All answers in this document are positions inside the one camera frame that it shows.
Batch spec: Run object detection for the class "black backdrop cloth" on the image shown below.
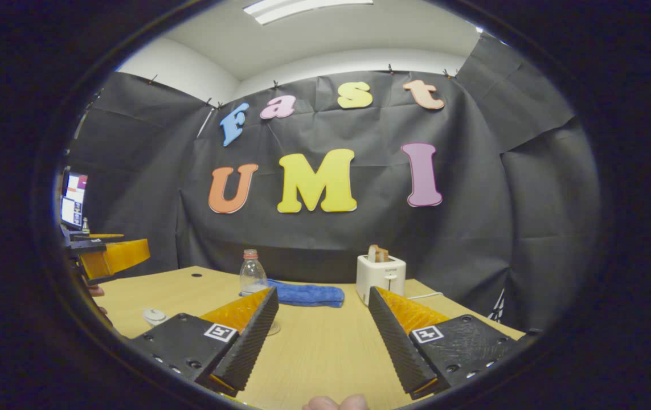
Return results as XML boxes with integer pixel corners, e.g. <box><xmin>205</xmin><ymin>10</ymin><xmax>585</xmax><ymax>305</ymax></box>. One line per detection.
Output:
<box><xmin>58</xmin><ymin>31</ymin><xmax>602</xmax><ymax>334</ymax></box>

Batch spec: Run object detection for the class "ceiling light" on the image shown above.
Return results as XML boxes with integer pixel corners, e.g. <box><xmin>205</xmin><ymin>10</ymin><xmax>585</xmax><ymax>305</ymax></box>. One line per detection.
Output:
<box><xmin>243</xmin><ymin>0</ymin><xmax>374</xmax><ymax>26</ymax></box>

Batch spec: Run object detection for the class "white toaster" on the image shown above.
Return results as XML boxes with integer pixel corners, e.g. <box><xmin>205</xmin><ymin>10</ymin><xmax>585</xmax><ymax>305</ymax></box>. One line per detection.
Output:
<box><xmin>356</xmin><ymin>254</ymin><xmax>407</xmax><ymax>306</ymax></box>

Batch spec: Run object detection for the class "clear plastic water bottle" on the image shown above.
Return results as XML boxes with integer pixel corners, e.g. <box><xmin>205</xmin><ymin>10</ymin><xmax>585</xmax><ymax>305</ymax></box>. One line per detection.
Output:
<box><xmin>239</xmin><ymin>249</ymin><xmax>270</xmax><ymax>298</ymax></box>

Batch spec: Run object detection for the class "computer monitor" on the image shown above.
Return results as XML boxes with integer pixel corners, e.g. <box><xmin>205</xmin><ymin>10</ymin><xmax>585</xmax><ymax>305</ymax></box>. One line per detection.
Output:
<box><xmin>60</xmin><ymin>172</ymin><xmax>89</xmax><ymax>229</ymax></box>

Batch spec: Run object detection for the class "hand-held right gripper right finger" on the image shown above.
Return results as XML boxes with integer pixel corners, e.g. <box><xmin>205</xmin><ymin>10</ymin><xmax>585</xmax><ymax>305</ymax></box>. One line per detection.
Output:
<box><xmin>367</xmin><ymin>286</ymin><xmax>537</xmax><ymax>401</ymax></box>

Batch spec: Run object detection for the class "blue towel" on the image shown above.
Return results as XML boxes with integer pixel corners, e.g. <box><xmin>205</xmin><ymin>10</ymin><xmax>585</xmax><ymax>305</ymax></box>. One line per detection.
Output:
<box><xmin>268</xmin><ymin>279</ymin><xmax>346</xmax><ymax>309</ymax></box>

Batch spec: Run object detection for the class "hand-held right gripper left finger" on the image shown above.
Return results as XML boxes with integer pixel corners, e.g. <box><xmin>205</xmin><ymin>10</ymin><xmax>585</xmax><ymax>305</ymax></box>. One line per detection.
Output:
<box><xmin>129</xmin><ymin>286</ymin><xmax>280</xmax><ymax>397</ymax></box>

